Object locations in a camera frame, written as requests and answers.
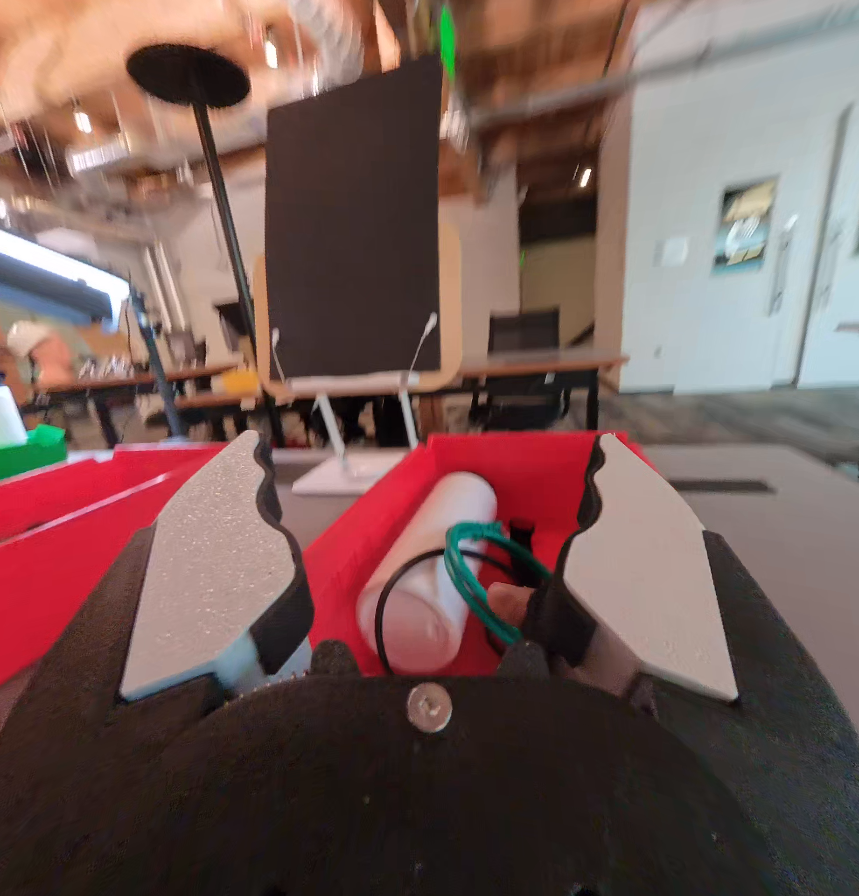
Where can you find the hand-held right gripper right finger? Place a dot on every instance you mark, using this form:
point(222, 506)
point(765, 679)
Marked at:
point(646, 581)

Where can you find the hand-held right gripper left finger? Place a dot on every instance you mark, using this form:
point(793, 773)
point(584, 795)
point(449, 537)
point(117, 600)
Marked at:
point(212, 560)

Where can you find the red plastic bin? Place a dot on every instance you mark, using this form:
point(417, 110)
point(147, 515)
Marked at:
point(51, 560)
point(527, 476)

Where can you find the yellow bin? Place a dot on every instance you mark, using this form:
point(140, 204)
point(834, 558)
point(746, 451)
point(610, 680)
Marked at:
point(239, 383)

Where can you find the long wooden desk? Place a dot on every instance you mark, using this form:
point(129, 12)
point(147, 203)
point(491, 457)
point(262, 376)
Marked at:
point(121, 378)

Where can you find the black light stand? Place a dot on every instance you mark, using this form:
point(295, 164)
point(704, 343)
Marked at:
point(156, 364)

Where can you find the white roll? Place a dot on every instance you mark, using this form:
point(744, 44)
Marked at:
point(415, 616)

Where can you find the green plastic bin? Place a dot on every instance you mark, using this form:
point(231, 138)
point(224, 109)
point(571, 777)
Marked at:
point(23, 462)

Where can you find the wooden desk with black legs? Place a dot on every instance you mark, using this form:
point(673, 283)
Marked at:
point(541, 360)

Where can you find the white cup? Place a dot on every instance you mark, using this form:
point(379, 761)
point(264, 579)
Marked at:
point(2, 420)

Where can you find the studio light panel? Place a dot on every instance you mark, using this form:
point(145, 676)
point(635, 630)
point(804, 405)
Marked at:
point(44, 266)

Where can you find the black board with wooden rim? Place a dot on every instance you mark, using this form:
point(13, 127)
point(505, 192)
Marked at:
point(352, 224)

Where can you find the black pole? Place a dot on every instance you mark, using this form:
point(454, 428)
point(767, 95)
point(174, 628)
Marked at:
point(188, 77)

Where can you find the green exit sign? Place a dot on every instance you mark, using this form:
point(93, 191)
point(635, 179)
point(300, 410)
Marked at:
point(448, 42)

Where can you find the white wall notice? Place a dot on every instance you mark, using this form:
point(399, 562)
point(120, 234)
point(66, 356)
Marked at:
point(674, 252)

